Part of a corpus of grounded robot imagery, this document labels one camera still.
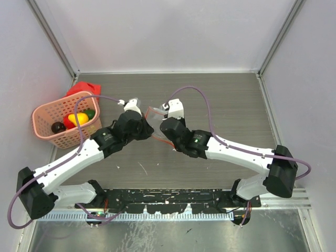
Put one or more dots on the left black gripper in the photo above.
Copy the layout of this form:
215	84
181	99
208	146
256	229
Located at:
147	129

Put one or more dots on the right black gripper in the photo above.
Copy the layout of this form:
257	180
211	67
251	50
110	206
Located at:
182	121

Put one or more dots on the clear zip top bag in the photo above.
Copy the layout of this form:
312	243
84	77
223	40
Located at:
155	117

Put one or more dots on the yellow toy pear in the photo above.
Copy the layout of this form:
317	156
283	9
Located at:
80	118

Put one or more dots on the red toy apple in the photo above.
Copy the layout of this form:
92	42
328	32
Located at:
67	123

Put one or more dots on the pink plastic basket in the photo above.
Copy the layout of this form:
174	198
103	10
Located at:
45	115

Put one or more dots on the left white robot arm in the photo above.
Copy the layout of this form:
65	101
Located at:
42	189

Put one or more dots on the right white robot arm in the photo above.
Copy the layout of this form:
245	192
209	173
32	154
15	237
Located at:
276	170

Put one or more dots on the dark green toy avocado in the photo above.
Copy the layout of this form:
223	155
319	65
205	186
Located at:
90	113

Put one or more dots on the red cloth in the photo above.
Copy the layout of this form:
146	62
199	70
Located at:
84	86

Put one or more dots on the dark brown toy fruit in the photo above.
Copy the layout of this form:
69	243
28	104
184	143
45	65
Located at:
58	127

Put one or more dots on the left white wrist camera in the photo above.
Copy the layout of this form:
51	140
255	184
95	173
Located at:
130	105

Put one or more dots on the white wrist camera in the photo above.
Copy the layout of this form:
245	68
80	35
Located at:
174	109
130	105

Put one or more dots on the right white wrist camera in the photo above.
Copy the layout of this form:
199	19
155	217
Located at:
174	109

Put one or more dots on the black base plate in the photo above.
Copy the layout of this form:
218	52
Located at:
136	201

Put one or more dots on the white slotted cable duct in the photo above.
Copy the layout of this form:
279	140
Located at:
57	216

